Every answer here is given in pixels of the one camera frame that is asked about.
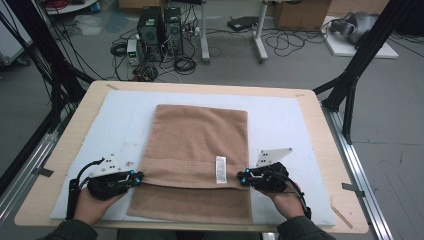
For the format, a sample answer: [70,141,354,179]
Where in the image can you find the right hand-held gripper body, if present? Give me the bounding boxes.
[252,147,294,194]

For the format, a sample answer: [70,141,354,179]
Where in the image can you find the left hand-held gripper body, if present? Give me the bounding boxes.
[86,153,135,202]

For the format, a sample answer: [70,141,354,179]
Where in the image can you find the tan towel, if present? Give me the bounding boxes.
[127,103,254,226]

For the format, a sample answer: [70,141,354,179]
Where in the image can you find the person's left hand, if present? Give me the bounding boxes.
[72,188,125,226]

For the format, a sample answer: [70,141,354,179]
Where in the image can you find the person's right hand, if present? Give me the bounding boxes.
[258,184,307,221]

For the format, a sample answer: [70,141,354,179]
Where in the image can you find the white grid mat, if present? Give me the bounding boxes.
[49,89,337,228]

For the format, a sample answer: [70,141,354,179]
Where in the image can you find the grey tape piece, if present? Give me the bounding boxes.
[341,182,366,198]
[32,166,55,178]

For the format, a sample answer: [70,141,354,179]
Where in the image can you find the thin wooden stick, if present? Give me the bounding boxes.
[329,204,355,230]

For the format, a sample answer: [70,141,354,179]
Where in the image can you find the white power supply unit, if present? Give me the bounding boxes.
[126,38,141,67]

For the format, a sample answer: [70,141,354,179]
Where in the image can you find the large black computer tower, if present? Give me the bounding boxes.
[136,5,165,63]

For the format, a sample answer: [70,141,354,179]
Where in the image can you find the slim black computer tower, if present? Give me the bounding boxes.
[162,6,185,56]

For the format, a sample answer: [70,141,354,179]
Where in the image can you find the flat black device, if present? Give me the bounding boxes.
[226,15,261,33]

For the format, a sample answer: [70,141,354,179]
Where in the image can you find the clear plastic sheet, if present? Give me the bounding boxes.
[72,14,105,38]

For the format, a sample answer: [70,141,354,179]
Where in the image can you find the brown cardboard box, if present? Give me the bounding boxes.
[272,0,333,32]

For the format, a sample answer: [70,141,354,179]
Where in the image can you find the white floor board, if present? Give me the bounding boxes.
[321,15,400,60]

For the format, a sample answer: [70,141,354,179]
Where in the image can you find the grey plastic shell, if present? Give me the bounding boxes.
[329,11,380,45]

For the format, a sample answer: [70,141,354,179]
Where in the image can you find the round white table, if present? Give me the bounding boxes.
[42,0,100,16]

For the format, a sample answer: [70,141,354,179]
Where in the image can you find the aluminium rail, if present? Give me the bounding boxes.
[321,102,396,240]
[0,109,76,228]

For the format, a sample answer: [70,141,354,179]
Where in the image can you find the coiled black cable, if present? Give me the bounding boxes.
[172,55,198,76]

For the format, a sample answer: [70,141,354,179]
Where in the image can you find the loose black floor cables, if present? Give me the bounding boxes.
[265,27,330,58]

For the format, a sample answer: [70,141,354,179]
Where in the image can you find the black metal frame stand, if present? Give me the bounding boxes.
[312,0,424,146]
[0,0,96,135]

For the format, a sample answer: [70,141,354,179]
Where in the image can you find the white desk frame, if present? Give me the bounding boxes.
[199,0,270,65]

